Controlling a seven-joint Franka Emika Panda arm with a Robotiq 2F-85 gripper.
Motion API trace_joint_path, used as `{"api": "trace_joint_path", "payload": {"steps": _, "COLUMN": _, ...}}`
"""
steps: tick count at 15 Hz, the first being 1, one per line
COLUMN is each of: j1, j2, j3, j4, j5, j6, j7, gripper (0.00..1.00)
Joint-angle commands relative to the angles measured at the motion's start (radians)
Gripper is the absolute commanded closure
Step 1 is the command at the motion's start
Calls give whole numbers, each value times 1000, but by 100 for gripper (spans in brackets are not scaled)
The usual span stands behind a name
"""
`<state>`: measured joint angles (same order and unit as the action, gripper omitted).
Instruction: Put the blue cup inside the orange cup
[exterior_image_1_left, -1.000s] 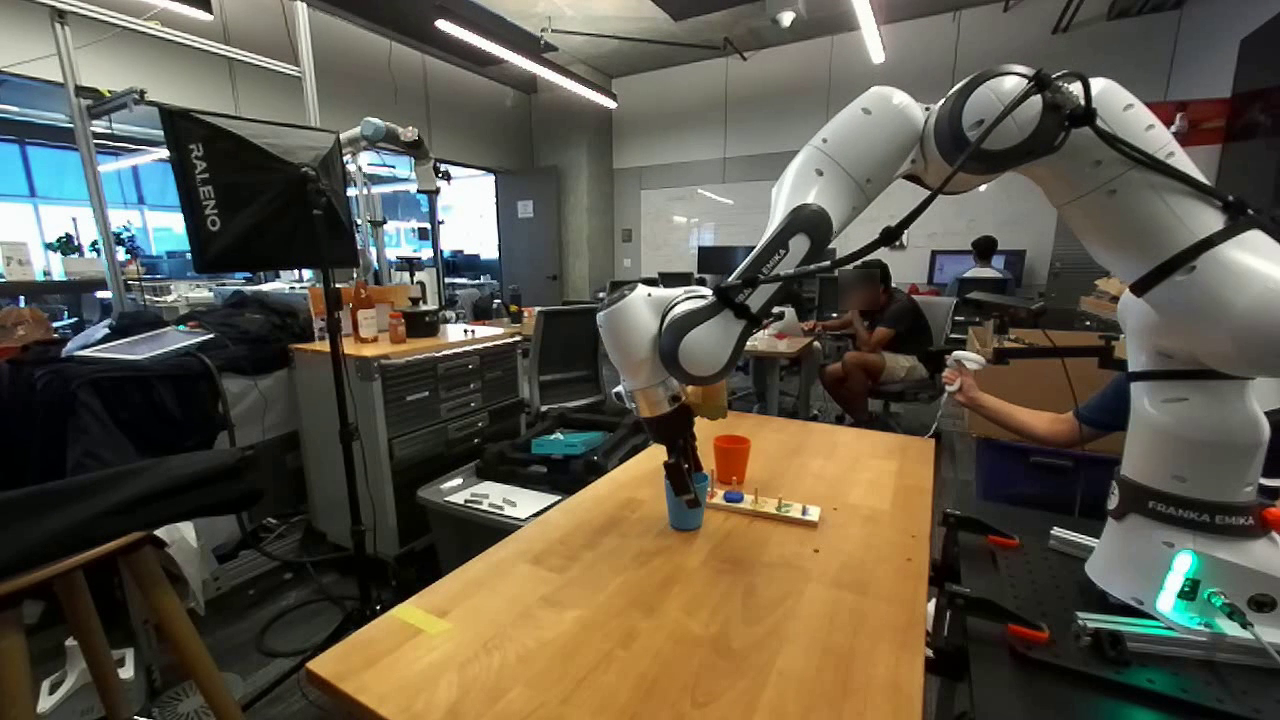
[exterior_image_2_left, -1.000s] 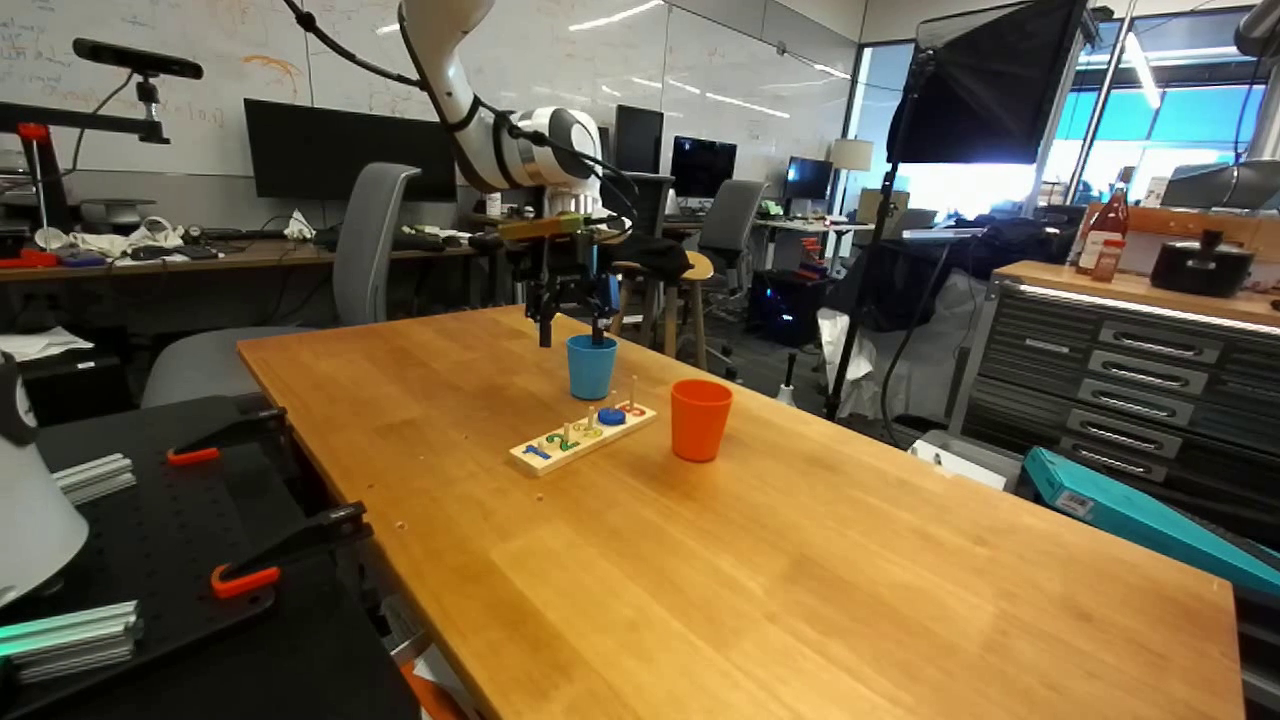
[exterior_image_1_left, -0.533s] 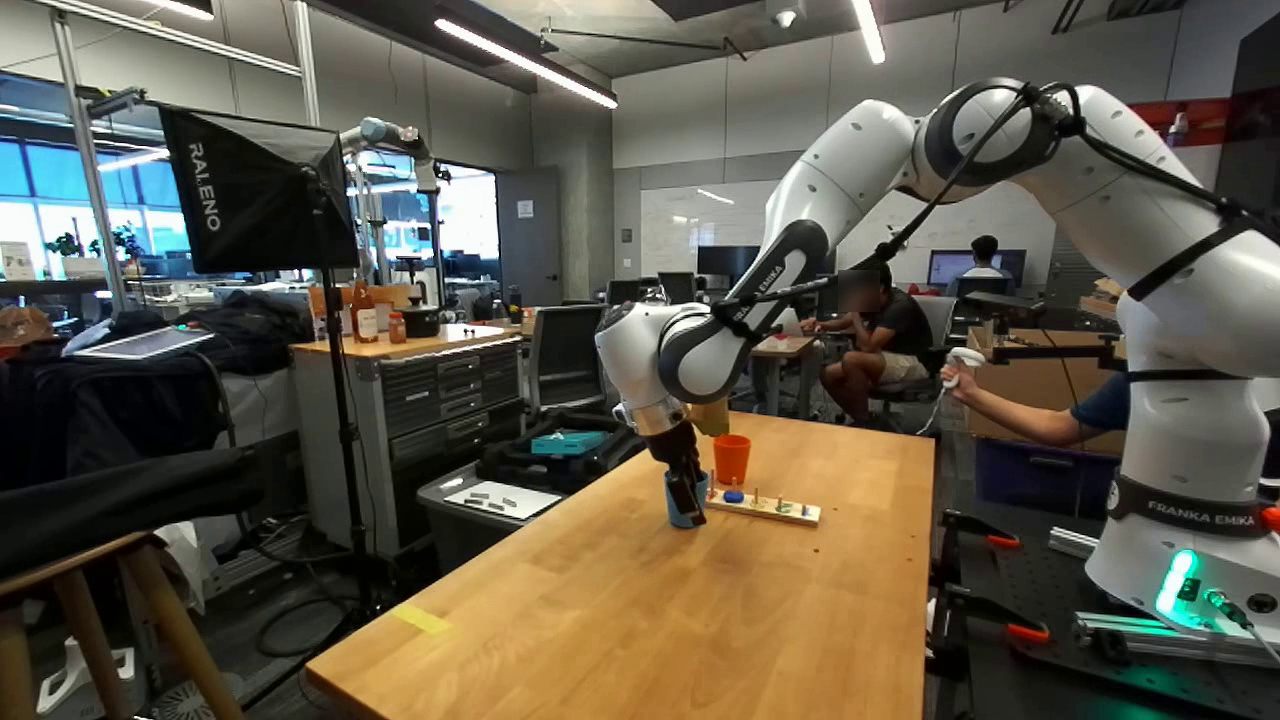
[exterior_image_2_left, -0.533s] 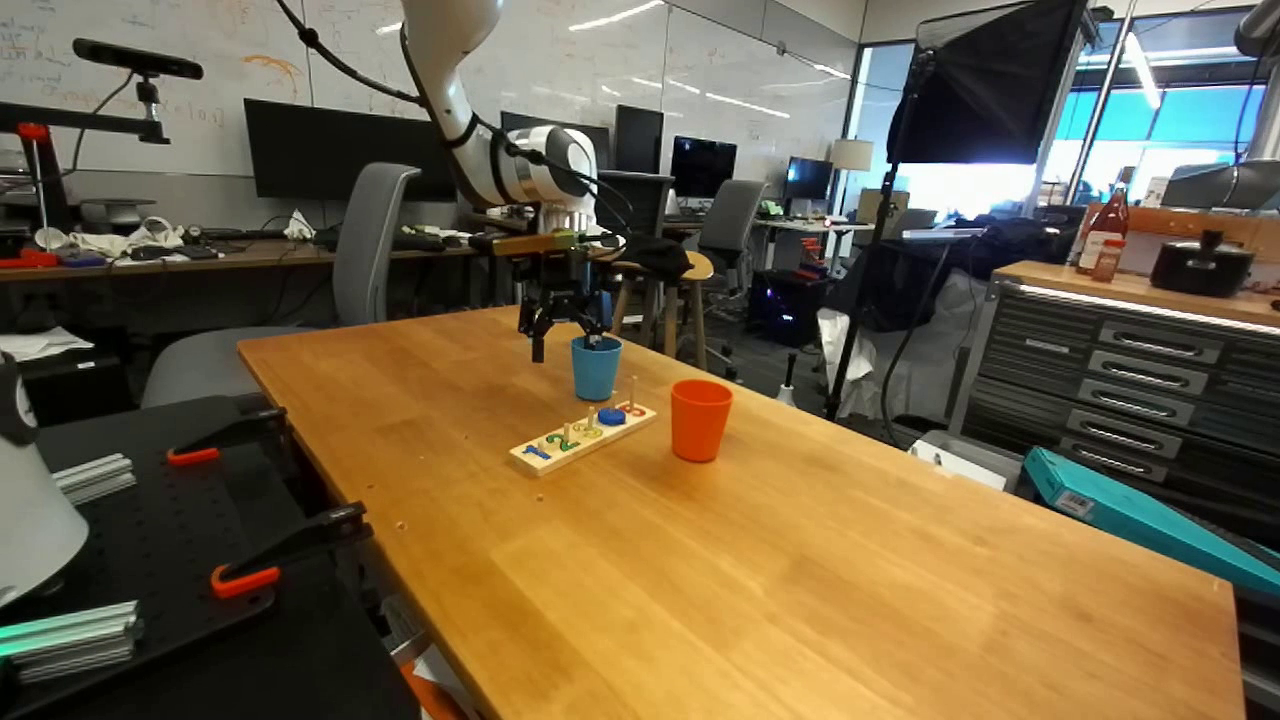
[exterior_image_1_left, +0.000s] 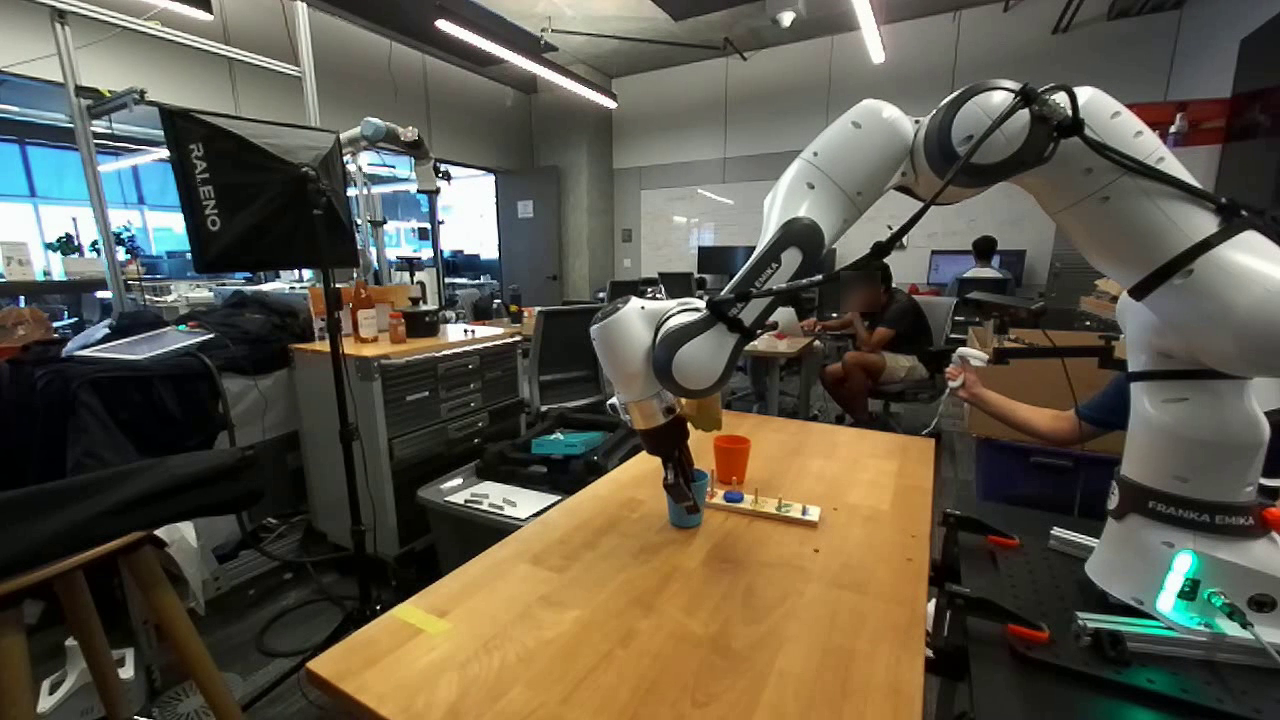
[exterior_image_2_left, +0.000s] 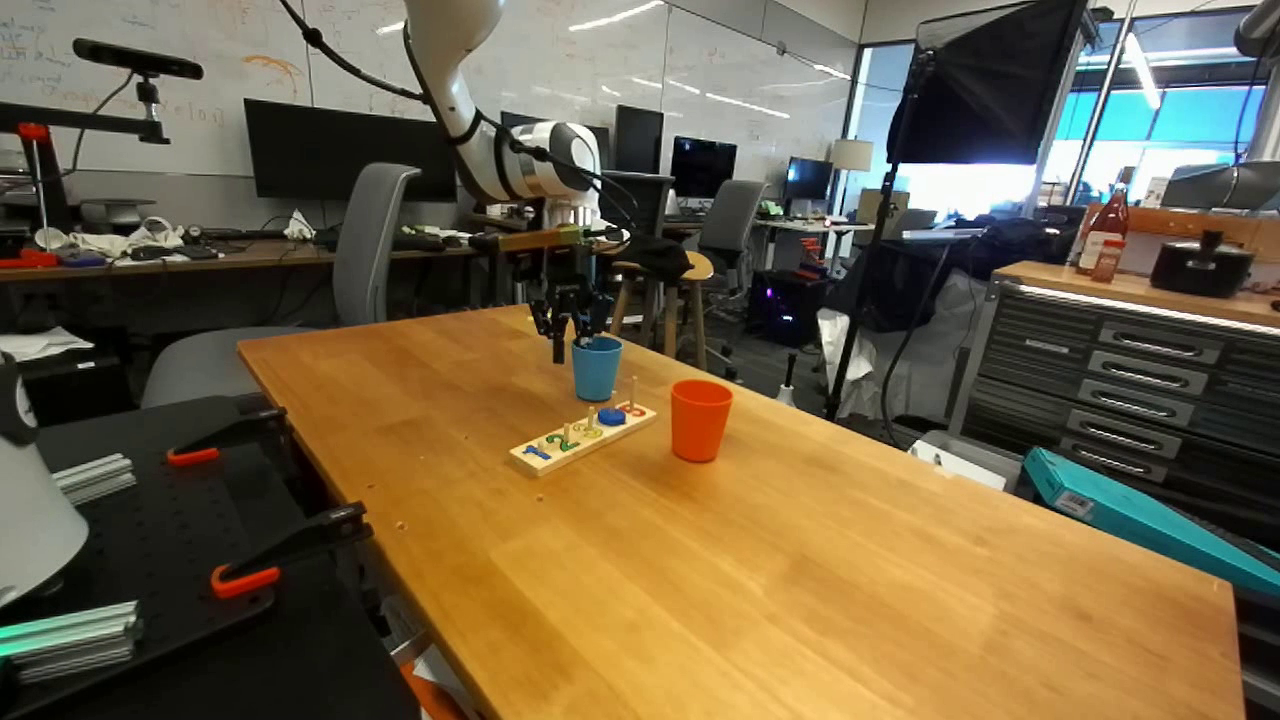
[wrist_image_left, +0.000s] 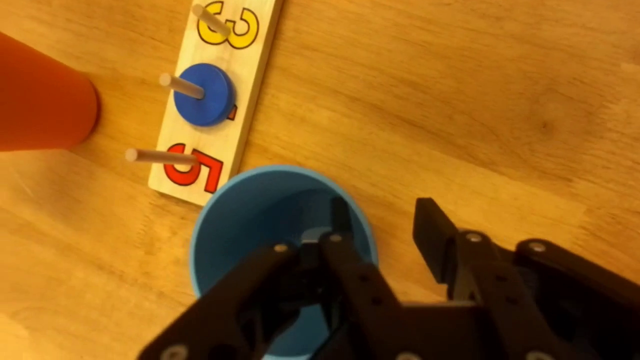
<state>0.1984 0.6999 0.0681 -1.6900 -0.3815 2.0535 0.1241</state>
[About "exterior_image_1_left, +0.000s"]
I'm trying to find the grey door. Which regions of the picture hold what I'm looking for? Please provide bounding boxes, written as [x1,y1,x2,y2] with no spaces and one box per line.
[495,163,569,308]

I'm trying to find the yellow tape strip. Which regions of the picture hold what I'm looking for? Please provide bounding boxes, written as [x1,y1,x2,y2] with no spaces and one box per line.
[388,605,461,643]

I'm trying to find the dark computer monitor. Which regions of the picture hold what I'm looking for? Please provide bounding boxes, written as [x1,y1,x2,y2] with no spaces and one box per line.
[694,239,759,289]

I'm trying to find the short ceiling light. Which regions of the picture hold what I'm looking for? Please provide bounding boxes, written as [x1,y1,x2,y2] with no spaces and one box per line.
[849,0,892,70]

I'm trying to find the silver laptop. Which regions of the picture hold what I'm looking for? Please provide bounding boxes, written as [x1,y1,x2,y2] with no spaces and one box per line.
[67,320,220,367]

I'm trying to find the wooden work table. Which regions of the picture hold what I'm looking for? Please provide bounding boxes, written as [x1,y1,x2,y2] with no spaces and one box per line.
[741,325,822,419]

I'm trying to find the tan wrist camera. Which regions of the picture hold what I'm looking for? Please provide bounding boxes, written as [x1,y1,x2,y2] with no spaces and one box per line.
[682,388,734,436]

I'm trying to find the operator forearm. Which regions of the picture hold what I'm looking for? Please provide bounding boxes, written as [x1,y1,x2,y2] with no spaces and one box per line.
[982,371,1136,451]

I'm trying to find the wooden stool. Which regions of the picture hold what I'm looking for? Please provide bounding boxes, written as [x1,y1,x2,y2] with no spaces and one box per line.
[0,527,251,720]

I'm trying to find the orange handled clamp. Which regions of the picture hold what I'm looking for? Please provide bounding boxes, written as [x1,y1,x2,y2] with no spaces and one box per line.
[928,587,1059,661]
[935,510,1029,560]

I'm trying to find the large cardboard box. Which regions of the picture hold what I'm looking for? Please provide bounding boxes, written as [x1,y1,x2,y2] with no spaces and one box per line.
[962,325,1136,463]

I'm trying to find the operator hand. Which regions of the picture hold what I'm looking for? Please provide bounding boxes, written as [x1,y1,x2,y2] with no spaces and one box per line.
[945,347,1002,403]

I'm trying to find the black softbox light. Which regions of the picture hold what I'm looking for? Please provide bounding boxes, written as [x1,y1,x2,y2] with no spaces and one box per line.
[155,106,366,279]

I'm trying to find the seated person dark shirt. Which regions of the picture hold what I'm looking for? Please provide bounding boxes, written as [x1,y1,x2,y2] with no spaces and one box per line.
[815,255,940,434]

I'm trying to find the black bag teal lining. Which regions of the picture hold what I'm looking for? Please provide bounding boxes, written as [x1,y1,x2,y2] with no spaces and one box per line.
[474,410,661,501]

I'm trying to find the grey tool cabinet wooden top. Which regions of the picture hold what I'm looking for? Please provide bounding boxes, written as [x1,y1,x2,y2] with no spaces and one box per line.
[290,320,530,563]

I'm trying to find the person at monitor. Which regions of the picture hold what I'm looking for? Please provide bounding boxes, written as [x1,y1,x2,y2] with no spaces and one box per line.
[955,231,1011,283]

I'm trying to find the orange plastic cup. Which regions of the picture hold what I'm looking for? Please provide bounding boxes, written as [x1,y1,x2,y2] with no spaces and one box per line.
[710,434,755,492]

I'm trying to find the white toy board coloured buttons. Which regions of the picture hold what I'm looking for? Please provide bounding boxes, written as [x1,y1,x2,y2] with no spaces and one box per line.
[706,485,827,534]

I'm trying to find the black light stand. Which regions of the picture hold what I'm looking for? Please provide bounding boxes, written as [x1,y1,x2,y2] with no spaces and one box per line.
[315,264,377,574]

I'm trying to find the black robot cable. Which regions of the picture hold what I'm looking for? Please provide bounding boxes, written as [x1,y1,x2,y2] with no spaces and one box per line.
[702,82,1280,336]

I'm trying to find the silver metal pole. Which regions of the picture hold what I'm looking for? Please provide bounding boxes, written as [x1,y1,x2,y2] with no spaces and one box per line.
[50,10,149,320]

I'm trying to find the black padded cushion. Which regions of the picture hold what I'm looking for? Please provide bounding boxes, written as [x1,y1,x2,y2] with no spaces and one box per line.
[0,444,268,583]

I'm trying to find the blue plastic cup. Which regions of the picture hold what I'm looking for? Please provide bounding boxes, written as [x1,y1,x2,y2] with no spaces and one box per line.
[663,469,718,537]

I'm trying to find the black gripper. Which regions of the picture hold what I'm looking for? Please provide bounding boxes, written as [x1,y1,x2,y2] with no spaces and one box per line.
[635,399,710,519]

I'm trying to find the red banner sign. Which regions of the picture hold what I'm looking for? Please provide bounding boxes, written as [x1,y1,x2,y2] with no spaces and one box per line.
[1128,92,1263,153]

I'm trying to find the grey hard case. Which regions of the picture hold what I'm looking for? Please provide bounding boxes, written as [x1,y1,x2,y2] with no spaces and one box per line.
[412,461,569,574]

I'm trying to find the blue storage bin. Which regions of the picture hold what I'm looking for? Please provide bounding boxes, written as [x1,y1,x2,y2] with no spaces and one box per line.
[974,436,1123,526]

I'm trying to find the orange bottles on cabinet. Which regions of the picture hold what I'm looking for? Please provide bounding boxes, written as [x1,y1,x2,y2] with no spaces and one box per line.
[345,283,412,347]

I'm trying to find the computer monitor blue screen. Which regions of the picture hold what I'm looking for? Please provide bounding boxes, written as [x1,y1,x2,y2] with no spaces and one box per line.
[926,244,1033,296]

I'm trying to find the long ceiling light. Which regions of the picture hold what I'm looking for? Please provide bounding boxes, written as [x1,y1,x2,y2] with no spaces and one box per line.
[427,13,625,117]

